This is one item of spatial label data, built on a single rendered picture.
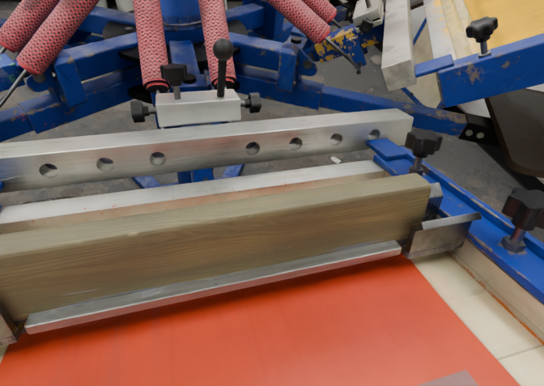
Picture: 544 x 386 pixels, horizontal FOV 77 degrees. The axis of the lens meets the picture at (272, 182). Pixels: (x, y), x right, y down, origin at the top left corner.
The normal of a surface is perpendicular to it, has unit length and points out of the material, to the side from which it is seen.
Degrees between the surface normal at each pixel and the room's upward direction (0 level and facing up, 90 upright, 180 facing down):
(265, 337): 15
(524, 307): 90
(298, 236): 75
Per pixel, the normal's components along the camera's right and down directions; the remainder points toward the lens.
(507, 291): -0.96, 0.13
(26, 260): 0.29, 0.49
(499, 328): 0.01, -0.86
